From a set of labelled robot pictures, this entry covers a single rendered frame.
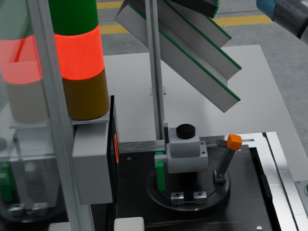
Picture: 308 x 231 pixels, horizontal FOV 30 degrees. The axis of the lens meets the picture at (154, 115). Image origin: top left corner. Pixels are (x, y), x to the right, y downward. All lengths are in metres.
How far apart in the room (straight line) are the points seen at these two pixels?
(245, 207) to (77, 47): 0.46
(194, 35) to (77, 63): 0.62
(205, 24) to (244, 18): 2.69
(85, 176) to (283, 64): 2.86
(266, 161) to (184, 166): 0.20
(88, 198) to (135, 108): 0.77
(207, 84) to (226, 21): 2.89
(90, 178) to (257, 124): 0.75
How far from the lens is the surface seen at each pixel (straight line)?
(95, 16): 0.59
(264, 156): 1.06
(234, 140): 0.91
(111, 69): 1.58
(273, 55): 3.53
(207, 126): 1.32
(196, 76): 1.09
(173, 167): 0.91
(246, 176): 1.00
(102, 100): 0.62
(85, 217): 0.73
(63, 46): 0.59
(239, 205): 0.94
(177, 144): 0.88
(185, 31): 1.19
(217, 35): 1.35
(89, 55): 0.59
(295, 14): 1.06
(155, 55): 1.05
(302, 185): 1.00
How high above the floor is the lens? 1.60
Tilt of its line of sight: 33 degrees down
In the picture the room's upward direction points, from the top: 5 degrees counter-clockwise
